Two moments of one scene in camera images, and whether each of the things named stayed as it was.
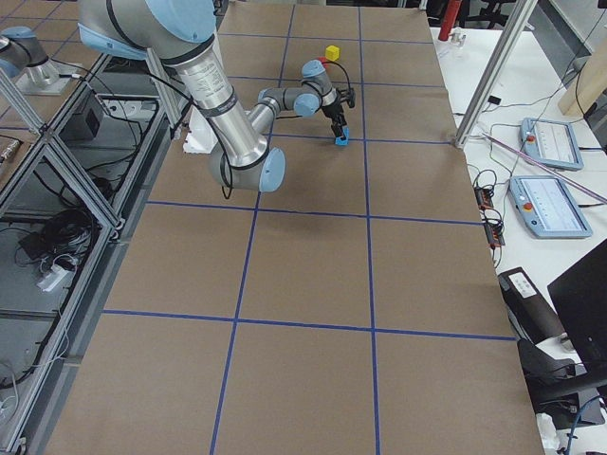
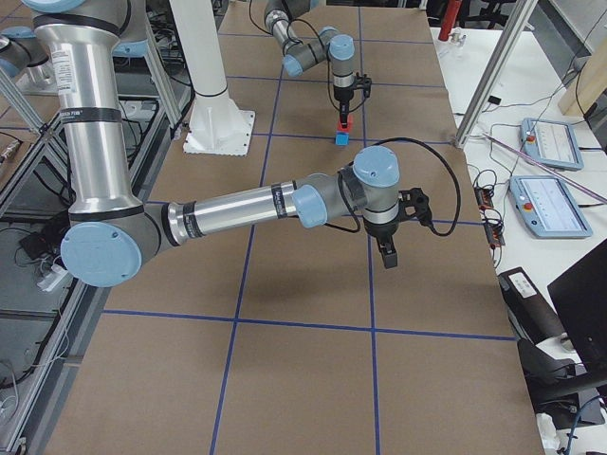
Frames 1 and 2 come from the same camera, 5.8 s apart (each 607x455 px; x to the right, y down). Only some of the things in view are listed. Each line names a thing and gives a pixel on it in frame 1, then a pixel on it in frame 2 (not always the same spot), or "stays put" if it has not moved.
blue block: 340,141 stays put
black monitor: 580,296 stays put
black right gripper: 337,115 → 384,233
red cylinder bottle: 448,18 stays put
